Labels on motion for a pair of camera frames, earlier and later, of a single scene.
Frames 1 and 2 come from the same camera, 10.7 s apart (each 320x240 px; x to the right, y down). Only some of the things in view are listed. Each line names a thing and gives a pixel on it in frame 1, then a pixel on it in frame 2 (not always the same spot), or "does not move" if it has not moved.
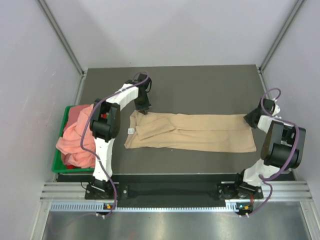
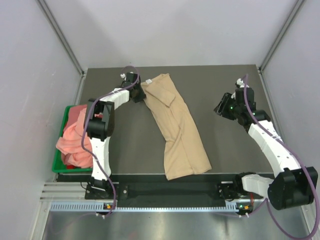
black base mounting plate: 172,191 does not move
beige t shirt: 206,132 -> 184,152
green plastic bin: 58,166 does not move
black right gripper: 248,118 -> 221,108
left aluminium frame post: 82,72 does not move
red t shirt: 70,166 does not move
